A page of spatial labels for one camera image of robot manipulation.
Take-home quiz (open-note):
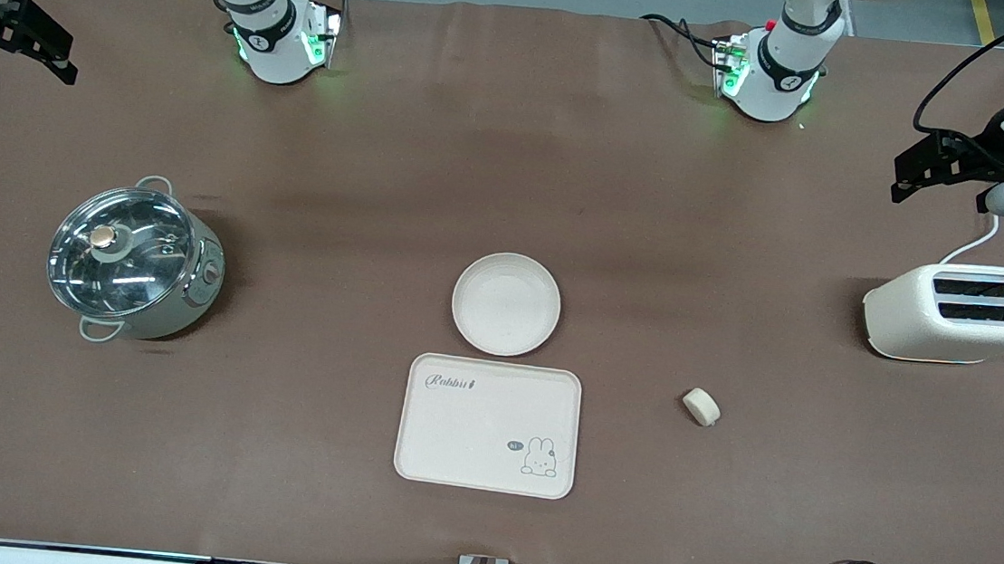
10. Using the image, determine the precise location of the small pale bun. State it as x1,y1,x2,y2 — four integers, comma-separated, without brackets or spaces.
681,387,723,428

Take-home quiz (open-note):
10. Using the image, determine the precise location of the round cream plate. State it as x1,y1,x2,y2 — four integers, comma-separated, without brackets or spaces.
447,248,566,361

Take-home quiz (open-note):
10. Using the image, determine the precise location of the cream rabbit print tray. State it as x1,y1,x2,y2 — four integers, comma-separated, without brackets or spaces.
391,350,585,502

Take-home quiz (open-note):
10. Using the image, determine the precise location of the cream two-slot toaster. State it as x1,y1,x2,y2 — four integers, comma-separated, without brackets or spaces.
857,255,1004,369

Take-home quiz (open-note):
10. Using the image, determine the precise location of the green lit base connector box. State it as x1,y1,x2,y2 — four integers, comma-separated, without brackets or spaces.
709,33,751,100
298,1,345,71

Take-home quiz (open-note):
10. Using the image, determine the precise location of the glass pot lid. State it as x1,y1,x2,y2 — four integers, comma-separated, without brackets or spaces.
43,179,200,325

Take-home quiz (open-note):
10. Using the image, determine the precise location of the steel electric cooking pot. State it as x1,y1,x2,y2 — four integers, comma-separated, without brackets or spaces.
41,167,234,354

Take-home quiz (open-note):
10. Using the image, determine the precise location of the brown table mat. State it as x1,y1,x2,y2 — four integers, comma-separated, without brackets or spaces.
0,0,1004,564

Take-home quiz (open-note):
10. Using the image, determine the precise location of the white toaster power cord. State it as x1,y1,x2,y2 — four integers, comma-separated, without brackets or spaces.
938,210,1001,270

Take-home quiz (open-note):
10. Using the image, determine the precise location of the black left arm base cable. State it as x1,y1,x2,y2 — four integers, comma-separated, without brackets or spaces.
637,13,728,71

